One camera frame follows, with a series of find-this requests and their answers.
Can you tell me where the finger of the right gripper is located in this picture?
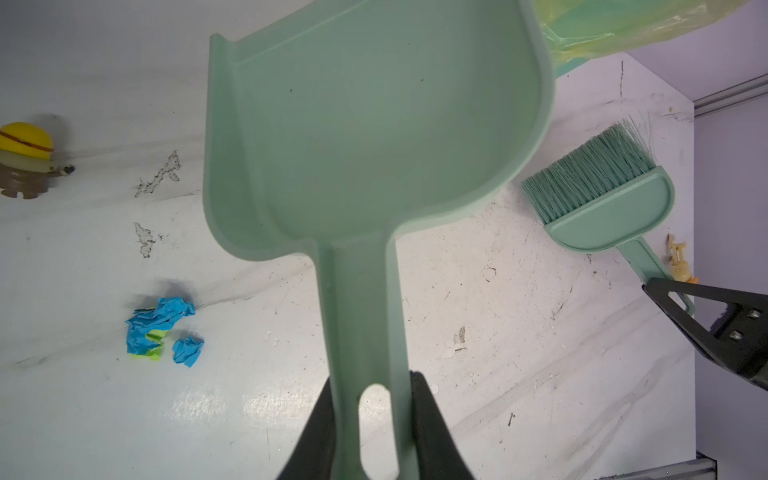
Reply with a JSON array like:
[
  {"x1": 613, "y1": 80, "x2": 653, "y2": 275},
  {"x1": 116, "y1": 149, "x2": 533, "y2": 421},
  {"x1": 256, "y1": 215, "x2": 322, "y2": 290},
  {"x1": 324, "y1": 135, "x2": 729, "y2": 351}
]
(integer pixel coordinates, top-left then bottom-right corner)
[{"x1": 643, "y1": 278, "x2": 767, "y2": 390}]

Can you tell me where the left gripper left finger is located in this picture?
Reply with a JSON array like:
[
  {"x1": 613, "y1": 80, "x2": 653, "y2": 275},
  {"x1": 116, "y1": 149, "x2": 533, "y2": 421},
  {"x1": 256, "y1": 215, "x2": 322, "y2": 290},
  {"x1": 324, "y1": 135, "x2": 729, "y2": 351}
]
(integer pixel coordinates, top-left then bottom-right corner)
[{"x1": 277, "y1": 380, "x2": 336, "y2": 480}]

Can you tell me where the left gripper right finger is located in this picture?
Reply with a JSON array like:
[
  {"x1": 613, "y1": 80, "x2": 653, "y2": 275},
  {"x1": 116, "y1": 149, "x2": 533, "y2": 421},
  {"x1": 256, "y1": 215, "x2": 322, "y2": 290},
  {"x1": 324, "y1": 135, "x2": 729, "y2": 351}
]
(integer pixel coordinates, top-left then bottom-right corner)
[{"x1": 410, "y1": 371, "x2": 473, "y2": 480}]

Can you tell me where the green hand brush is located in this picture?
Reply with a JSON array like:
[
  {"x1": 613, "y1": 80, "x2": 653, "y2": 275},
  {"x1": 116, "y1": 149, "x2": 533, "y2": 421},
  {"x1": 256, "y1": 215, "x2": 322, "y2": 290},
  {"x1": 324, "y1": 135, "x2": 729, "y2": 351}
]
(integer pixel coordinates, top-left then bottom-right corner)
[{"x1": 521, "y1": 120, "x2": 675, "y2": 282}]

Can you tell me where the green plastic dustpan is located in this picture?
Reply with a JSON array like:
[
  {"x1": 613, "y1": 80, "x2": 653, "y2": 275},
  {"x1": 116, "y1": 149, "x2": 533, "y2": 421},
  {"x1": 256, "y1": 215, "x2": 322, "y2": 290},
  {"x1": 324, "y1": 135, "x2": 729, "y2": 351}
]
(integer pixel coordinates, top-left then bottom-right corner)
[{"x1": 203, "y1": 1, "x2": 554, "y2": 479}]

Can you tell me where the yellow toy duck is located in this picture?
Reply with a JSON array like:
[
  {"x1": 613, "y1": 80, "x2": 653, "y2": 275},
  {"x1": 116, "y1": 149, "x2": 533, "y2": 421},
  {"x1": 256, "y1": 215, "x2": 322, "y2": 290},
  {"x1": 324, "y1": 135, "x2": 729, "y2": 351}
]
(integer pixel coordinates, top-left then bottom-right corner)
[{"x1": 667, "y1": 234, "x2": 699, "y2": 284}]

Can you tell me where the paper scrap cluster front right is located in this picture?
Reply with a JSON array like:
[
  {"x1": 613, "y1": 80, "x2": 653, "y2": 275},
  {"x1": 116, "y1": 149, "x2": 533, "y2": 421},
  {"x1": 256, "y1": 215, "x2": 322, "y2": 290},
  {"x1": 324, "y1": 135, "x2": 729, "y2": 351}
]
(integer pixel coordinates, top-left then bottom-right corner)
[{"x1": 126, "y1": 297, "x2": 205, "y2": 368}]

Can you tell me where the yellow-green bin liner bag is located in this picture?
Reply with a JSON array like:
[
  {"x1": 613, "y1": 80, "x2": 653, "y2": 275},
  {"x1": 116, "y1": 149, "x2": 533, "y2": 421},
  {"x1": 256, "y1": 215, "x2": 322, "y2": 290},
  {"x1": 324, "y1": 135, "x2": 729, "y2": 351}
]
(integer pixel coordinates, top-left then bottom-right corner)
[{"x1": 533, "y1": 0, "x2": 745, "y2": 77}]

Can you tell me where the yellow brown toy figure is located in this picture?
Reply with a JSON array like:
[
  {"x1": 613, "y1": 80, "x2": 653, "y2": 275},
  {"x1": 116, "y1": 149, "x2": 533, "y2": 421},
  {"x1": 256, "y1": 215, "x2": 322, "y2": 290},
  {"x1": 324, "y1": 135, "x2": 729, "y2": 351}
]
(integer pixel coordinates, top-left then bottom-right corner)
[{"x1": 1, "y1": 122, "x2": 75, "y2": 200}]

